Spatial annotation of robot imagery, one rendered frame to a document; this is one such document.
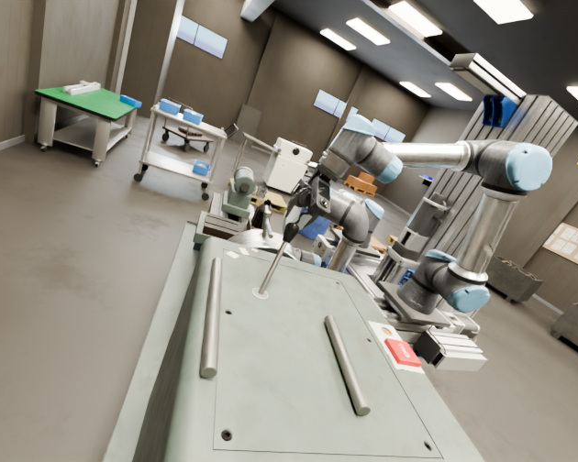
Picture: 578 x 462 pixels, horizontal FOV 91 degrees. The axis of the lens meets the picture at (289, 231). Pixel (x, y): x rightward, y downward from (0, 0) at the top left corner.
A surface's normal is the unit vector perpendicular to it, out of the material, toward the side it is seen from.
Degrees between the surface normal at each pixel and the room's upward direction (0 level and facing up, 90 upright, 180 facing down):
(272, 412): 0
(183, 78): 90
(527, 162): 83
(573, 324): 90
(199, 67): 90
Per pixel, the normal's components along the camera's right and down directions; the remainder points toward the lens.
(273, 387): 0.39, -0.86
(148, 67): 0.28, 0.46
